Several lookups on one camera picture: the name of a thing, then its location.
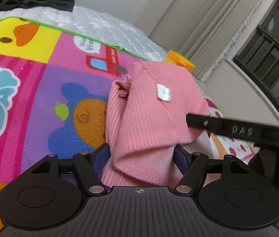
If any pink ribbed knit garment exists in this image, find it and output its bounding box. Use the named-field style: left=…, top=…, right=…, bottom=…
left=101, top=62, right=211, bottom=187

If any beige curtain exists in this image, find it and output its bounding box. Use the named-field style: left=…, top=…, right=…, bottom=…
left=150, top=0, right=263, bottom=82

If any white quilted mattress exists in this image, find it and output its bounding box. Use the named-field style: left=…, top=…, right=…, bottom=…
left=0, top=6, right=166, bottom=61

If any colourful cartoon play mat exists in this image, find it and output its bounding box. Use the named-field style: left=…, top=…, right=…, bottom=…
left=0, top=16, right=256, bottom=237

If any yellow round plastic tub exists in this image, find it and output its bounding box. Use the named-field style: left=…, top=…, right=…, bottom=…
left=164, top=50, right=195, bottom=73

